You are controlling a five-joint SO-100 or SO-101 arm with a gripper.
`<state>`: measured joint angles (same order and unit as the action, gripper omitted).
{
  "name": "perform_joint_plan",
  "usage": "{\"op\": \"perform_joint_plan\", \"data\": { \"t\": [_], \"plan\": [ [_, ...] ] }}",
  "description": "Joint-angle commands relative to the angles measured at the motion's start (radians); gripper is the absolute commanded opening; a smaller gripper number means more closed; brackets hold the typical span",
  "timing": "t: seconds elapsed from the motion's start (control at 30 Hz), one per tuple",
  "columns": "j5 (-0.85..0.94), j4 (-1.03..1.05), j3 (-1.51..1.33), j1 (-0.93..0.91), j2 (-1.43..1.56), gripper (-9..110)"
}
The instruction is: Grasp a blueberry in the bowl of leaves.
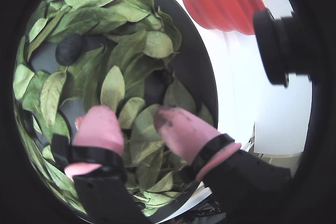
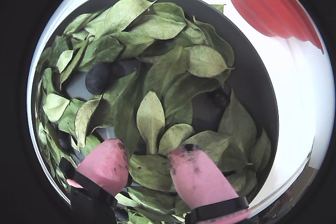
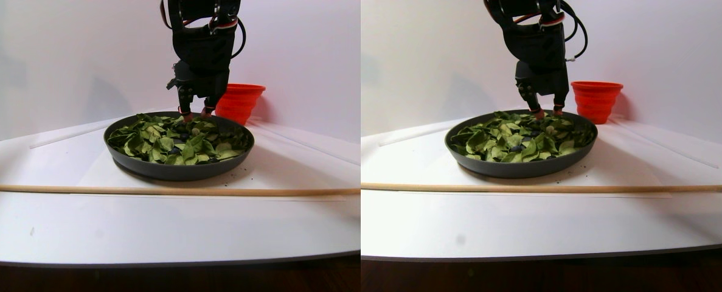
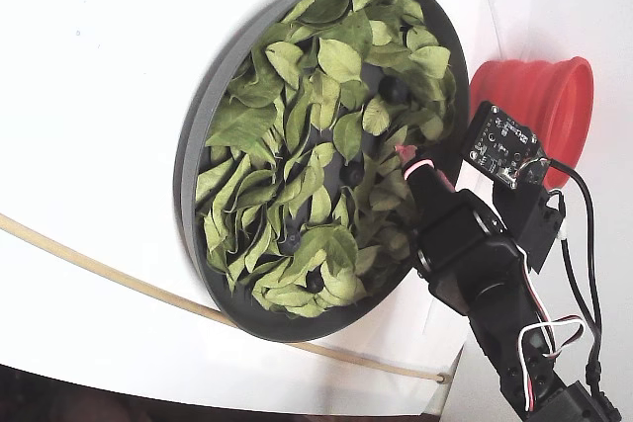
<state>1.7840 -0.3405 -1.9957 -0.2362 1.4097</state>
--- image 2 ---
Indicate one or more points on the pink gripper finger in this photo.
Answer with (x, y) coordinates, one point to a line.
(199, 176)
(102, 163)

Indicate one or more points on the small round blueberry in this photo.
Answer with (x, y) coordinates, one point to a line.
(64, 142)
(220, 98)

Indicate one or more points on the large oval blueberry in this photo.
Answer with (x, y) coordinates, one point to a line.
(97, 78)

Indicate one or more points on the dark grey bowl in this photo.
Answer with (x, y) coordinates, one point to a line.
(252, 77)

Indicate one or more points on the speckled pale green leaf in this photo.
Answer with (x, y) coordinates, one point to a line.
(210, 142)

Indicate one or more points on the narrow olive green leaf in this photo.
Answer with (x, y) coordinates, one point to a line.
(84, 121)

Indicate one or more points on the small pale green leaf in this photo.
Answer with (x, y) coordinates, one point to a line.
(64, 60)
(174, 137)

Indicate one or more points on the spotted green leaf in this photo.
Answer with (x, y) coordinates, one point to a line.
(149, 171)

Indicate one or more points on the long dark green leaf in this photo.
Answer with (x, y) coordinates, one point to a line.
(126, 113)

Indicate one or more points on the pale long green leaf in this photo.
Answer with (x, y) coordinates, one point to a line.
(151, 119)

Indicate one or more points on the tall green leaf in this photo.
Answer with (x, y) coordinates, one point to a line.
(236, 121)

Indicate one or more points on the pale curled green leaf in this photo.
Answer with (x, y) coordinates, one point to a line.
(55, 106)

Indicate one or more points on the broad pale green leaf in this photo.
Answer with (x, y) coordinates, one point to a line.
(207, 61)

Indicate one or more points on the large green leaf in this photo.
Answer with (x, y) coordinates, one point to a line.
(126, 14)
(157, 27)

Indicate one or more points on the red ribbed plastic container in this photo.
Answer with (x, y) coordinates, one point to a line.
(267, 3)

